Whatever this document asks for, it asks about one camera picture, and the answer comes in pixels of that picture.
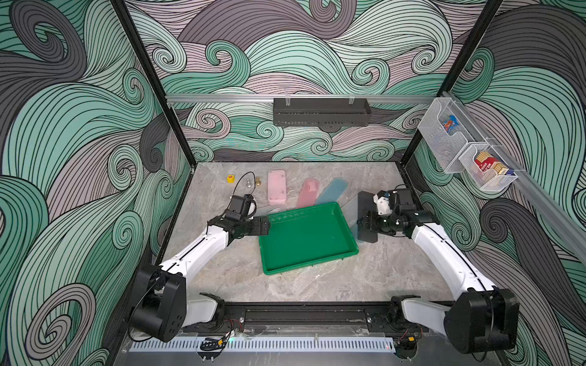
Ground clear wall bin upper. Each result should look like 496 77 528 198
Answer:
418 98 472 174

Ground translucent teal pencil case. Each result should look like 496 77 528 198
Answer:
315 178 349 205

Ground translucent pink pencil case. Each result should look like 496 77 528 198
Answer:
296 178 320 208

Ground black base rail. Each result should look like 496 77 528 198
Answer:
184 301 430 334

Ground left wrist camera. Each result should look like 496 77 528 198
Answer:
225 195 256 221

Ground clear wall bin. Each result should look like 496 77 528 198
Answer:
459 143 517 192
418 98 472 174

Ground red yellow boxes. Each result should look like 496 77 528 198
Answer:
474 151 514 175

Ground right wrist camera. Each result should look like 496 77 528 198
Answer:
373 188 417 217

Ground green plastic storage tray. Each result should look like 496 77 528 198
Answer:
259 202 359 275

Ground clear frosted pencil case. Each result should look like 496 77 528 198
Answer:
254 205 286 217

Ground clear wall bin lower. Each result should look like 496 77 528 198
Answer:
459 143 517 192

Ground aluminium rail back wall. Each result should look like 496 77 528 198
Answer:
166 93 435 105

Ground aluminium rail wall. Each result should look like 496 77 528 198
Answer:
166 93 435 105
441 91 585 265

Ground black wall-mounted tray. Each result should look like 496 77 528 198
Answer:
273 99 372 132

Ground clear flat pencil case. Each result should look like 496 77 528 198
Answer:
341 196 358 239

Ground blue red small packet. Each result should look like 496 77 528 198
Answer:
441 114 460 136

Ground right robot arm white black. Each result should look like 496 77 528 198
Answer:
356 209 520 354

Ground black pencil case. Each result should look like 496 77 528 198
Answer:
357 191 378 243

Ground white slotted cable duct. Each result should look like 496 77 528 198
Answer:
130 335 395 353

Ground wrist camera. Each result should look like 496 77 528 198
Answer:
225 195 256 221
373 188 417 217

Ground pink opaque pencil case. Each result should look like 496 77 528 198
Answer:
267 169 287 205

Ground aluminium rail right wall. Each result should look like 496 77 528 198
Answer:
441 91 585 265

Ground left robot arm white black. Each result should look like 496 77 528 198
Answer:
129 216 270 342

